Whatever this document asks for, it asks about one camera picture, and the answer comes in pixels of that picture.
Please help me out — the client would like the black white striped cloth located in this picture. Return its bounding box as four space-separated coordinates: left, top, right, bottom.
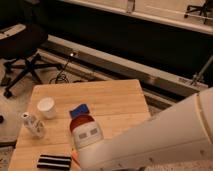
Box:
37 154 72 170

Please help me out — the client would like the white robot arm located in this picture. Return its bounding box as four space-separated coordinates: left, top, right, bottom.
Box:
70 87 213 171

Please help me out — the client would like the black office chair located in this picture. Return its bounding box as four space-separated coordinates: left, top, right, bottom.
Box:
0 0 64 100

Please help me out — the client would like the clear plastic bottle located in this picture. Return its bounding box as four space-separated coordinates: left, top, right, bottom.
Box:
21 112 45 138

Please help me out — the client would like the blue sponge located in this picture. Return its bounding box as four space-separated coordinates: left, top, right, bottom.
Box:
70 104 90 119

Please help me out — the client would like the distant chair base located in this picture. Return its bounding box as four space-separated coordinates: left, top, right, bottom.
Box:
184 0 213 23

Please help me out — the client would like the black cable on floor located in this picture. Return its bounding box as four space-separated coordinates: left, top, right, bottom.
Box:
48 50 77 85

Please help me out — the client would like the white ceramic cup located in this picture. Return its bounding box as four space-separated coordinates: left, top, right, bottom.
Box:
37 97 56 119

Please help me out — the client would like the orange bowl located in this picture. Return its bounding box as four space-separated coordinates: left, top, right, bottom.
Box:
70 115 93 131

